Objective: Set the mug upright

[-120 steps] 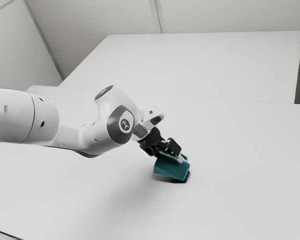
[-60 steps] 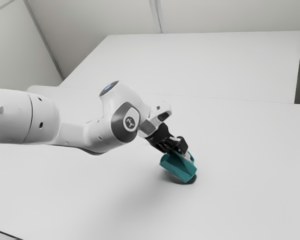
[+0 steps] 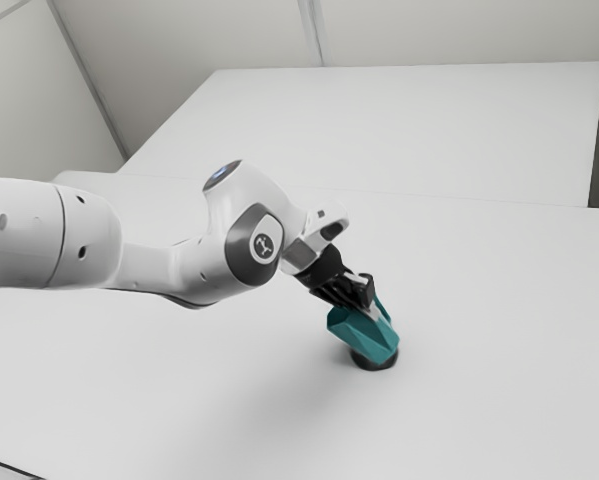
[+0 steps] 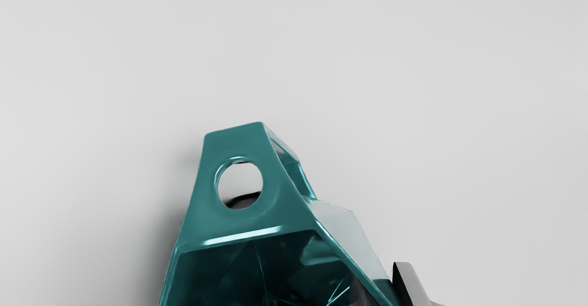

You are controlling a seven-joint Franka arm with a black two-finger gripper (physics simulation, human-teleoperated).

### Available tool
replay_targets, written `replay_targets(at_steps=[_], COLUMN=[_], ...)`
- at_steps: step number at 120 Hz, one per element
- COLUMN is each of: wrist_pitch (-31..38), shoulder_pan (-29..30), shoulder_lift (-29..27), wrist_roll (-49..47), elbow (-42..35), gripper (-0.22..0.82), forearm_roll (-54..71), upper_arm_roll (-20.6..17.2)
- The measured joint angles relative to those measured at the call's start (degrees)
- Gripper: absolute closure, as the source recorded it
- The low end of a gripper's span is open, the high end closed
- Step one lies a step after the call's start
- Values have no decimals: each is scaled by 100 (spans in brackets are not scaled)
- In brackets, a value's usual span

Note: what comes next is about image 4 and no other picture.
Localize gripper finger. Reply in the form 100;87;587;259
392;262;444;306

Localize teal faceted mug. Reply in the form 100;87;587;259
158;122;401;306

